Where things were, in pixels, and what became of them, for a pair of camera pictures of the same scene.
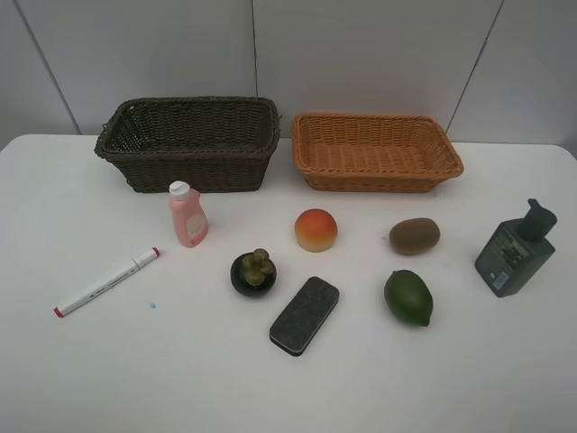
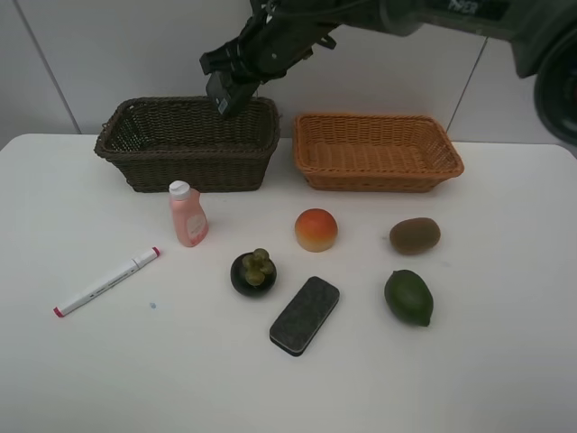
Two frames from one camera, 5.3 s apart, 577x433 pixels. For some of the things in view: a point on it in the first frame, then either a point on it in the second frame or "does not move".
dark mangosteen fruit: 253,274 does not move
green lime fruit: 408,297 does not move
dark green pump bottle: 516,250 -> 219,87
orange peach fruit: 315,230 does not move
